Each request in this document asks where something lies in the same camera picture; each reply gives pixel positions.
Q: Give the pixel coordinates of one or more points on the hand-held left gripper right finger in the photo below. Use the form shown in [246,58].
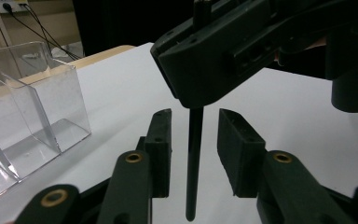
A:
[239,155]

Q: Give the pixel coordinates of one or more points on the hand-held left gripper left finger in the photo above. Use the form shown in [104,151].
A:
[160,149]

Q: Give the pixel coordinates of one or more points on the thin black brush stick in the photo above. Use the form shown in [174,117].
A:
[194,155]

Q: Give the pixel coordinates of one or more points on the clear plastic divided box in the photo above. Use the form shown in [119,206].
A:
[59,102]

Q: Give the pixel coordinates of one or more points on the white table sheet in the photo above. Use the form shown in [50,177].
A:
[307,124]

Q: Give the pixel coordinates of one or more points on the black curtain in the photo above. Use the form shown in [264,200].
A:
[115,21]

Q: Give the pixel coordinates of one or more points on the white power strip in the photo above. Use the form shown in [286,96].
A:
[12,5]

